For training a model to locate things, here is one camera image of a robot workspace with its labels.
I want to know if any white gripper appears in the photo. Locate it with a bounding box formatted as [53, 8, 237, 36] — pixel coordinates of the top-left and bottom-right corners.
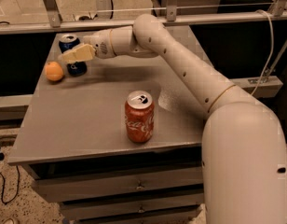
[59, 30, 113, 63]

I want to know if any blue pepsi can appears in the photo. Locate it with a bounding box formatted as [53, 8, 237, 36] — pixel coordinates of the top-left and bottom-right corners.
[59, 34, 88, 77]

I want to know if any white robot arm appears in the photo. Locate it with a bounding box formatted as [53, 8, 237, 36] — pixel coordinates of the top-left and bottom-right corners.
[61, 14, 287, 224]

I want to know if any red coca-cola can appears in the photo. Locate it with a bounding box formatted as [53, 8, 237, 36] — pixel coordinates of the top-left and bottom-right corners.
[125, 91, 155, 143]

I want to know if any orange fruit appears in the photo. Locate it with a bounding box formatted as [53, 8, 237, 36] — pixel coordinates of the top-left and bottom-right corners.
[44, 62, 64, 81]

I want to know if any grey drawer cabinet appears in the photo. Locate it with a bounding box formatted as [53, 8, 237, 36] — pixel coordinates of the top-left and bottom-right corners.
[7, 25, 231, 224]

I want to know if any grey metal railing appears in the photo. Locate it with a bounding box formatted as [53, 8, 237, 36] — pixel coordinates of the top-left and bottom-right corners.
[0, 0, 287, 34]

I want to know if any white cable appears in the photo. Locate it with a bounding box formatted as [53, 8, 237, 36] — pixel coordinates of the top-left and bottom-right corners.
[249, 8, 275, 97]

